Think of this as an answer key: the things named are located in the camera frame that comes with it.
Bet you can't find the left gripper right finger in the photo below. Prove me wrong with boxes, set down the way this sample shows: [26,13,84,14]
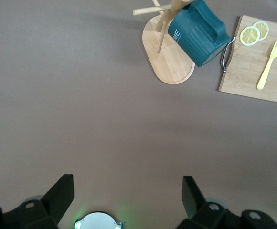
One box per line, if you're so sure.
[176,176,277,229]

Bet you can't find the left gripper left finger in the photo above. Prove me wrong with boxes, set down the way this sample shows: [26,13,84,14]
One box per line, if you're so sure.
[0,174,74,229]

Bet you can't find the dark teal cup yellow inside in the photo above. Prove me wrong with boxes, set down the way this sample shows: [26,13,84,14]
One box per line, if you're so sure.
[167,0,232,68]

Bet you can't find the wooden mug tree rack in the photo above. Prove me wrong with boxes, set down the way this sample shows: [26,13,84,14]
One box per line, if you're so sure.
[133,0,196,85]

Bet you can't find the brown table mat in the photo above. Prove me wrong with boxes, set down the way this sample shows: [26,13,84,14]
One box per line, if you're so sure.
[0,0,277,229]

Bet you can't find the yellow plastic fork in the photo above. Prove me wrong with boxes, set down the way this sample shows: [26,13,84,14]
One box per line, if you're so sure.
[256,40,277,91]

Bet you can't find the lemon slice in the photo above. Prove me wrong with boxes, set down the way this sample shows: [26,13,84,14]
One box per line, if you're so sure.
[239,25,261,46]
[252,21,270,41]

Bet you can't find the bamboo cutting board metal handle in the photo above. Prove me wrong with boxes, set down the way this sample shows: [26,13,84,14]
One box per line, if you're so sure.
[218,15,277,105]

